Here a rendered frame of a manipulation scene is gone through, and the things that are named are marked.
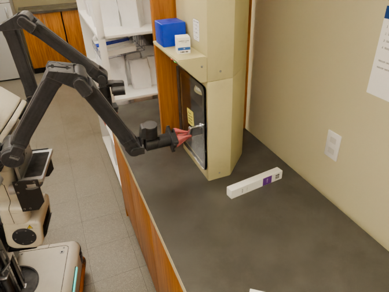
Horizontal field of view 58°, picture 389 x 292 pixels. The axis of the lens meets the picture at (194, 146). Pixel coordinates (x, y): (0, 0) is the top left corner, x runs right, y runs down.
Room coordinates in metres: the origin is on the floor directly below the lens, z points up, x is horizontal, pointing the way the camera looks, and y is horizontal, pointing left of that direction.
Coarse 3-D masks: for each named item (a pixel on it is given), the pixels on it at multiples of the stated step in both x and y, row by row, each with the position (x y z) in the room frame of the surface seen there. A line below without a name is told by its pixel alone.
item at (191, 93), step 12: (180, 72) 1.52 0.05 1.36; (180, 84) 1.53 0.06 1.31; (192, 84) 1.38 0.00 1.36; (180, 96) 1.53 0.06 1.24; (192, 96) 1.38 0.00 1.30; (204, 96) 1.27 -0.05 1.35; (192, 108) 1.39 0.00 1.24; (204, 108) 1.27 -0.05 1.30; (204, 120) 1.27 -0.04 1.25; (192, 132) 1.40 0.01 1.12; (204, 132) 1.27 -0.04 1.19; (192, 144) 1.40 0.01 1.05; (204, 144) 1.27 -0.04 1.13; (204, 156) 1.27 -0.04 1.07; (204, 168) 1.27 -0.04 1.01
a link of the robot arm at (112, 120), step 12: (84, 84) 1.09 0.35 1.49; (84, 96) 1.09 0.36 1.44; (96, 96) 1.14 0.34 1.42; (96, 108) 1.14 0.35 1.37; (108, 108) 1.16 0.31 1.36; (108, 120) 1.16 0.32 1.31; (120, 120) 1.19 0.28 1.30; (120, 132) 1.18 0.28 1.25; (132, 132) 1.24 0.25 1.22; (132, 144) 1.20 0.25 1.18
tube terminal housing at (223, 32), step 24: (192, 0) 1.39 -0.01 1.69; (216, 0) 1.28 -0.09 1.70; (240, 0) 1.37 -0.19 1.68; (192, 24) 1.39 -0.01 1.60; (216, 24) 1.28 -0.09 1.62; (240, 24) 1.38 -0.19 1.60; (216, 48) 1.28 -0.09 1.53; (240, 48) 1.39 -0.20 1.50; (216, 72) 1.28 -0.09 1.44; (240, 72) 1.40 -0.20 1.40; (216, 96) 1.28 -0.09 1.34; (240, 96) 1.42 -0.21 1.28; (216, 120) 1.28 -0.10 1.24; (240, 120) 1.44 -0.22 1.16; (216, 144) 1.28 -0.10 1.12; (240, 144) 1.45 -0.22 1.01; (216, 168) 1.28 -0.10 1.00
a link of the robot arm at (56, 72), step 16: (48, 64) 1.11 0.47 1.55; (64, 64) 1.13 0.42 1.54; (48, 80) 1.07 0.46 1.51; (64, 80) 1.08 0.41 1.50; (32, 96) 1.10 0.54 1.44; (48, 96) 1.09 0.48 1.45; (32, 112) 1.08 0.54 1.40; (16, 128) 1.09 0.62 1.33; (32, 128) 1.08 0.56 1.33; (16, 144) 1.06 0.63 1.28; (16, 160) 1.05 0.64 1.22
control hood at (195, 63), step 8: (160, 48) 1.41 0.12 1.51; (168, 48) 1.39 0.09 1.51; (192, 48) 1.38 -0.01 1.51; (168, 56) 1.46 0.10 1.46; (176, 56) 1.28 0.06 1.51; (184, 56) 1.28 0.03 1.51; (192, 56) 1.27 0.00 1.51; (200, 56) 1.27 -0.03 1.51; (184, 64) 1.23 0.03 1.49; (192, 64) 1.24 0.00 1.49; (200, 64) 1.26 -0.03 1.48; (192, 72) 1.24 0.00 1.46; (200, 72) 1.26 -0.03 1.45; (200, 80) 1.26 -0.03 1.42
